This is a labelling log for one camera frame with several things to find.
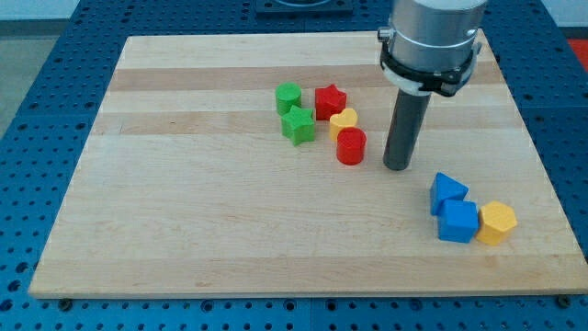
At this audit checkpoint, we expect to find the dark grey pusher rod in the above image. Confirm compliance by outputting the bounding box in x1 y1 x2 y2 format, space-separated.
383 90 431 171

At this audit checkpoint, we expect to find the blue triangle block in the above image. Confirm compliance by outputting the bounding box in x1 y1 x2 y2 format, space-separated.
429 172 469 215

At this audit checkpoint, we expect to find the green star block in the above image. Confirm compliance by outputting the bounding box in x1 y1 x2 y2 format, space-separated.
281 105 315 146

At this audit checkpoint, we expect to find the green cylinder block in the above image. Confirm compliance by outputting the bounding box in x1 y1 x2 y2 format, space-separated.
275 82 301 116

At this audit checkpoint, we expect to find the wooden board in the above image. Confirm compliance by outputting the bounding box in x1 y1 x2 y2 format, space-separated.
29 31 587 299

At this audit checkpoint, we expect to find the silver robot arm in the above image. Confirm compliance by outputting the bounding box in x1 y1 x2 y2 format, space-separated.
378 0 487 97

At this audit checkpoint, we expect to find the blue cube block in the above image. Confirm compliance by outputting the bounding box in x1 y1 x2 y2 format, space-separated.
437 200 479 244

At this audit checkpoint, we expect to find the red cylinder block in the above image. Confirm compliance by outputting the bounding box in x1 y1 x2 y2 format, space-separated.
336 127 367 166

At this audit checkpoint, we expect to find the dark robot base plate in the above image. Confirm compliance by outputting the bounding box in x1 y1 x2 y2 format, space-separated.
253 0 354 15

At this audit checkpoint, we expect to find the red star block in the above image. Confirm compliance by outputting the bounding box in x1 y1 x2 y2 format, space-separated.
314 84 347 120

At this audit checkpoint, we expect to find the yellow hexagon block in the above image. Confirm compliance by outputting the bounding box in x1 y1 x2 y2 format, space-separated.
475 200 517 245

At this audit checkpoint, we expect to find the yellow heart block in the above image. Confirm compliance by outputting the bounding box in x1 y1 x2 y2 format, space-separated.
329 108 358 142

